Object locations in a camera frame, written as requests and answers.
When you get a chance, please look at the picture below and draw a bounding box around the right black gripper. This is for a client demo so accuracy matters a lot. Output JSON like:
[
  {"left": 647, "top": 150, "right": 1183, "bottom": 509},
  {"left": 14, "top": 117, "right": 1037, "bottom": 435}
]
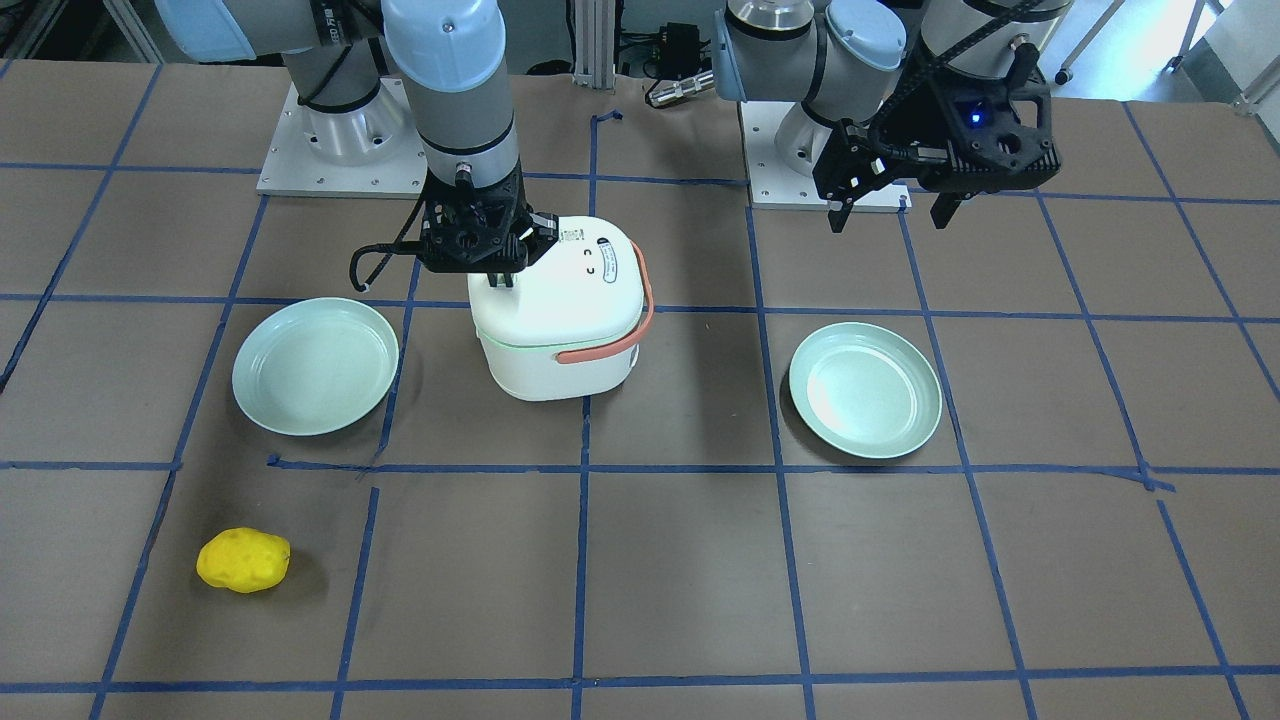
[{"left": 419, "top": 165, "right": 561, "bottom": 290}]

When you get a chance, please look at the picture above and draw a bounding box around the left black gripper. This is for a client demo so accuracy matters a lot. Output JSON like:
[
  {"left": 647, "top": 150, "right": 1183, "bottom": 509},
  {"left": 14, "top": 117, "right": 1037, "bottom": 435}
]
[{"left": 812, "top": 41, "right": 1062, "bottom": 234}]

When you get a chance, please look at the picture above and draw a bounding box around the white rice cooker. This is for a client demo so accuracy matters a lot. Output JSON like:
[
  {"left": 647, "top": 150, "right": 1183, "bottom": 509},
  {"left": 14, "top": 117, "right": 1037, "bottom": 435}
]
[{"left": 467, "top": 217, "right": 657, "bottom": 402}]

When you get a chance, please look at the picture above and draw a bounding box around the green plate near left arm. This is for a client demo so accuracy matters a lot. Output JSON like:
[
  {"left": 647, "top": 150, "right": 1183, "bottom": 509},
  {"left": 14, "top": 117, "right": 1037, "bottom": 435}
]
[{"left": 788, "top": 322, "right": 943, "bottom": 460}]

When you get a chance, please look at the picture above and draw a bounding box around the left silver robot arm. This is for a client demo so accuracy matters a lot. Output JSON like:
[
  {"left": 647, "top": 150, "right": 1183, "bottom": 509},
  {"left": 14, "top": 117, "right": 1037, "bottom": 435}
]
[{"left": 712, "top": 1, "right": 1070, "bottom": 233}]

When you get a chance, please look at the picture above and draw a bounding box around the green plate near right arm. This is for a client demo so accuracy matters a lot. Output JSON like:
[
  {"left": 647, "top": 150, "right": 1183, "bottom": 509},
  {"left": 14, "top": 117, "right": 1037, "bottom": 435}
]
[{"left": 230, "top": 297, "right": 401, "bottom": 437}]

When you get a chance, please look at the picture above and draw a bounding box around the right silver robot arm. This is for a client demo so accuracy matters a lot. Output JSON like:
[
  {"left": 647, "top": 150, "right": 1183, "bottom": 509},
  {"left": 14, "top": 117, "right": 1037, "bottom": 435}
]
[{"left": 156, "top": 1, "right": 559, "bottom": 292}]

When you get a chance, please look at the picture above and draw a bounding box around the yellow sponge potato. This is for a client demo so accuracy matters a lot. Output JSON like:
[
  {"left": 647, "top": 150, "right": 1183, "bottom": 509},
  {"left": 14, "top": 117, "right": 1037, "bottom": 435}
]
[{"left": 195, "top": 527, "right": 292, "bottom": 594}]

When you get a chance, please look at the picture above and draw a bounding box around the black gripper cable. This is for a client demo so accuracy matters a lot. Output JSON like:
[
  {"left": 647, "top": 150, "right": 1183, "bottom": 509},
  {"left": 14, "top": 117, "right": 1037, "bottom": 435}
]
[{"left": 348, "top": 190, "right": 429, "bottom": 295}]

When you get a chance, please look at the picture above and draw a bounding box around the aluminium frame post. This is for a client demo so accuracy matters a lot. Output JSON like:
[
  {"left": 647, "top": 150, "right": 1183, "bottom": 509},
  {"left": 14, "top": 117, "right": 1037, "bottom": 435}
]
[{"left": 567, "top": 1, "right": 618, "bottom": 94}]

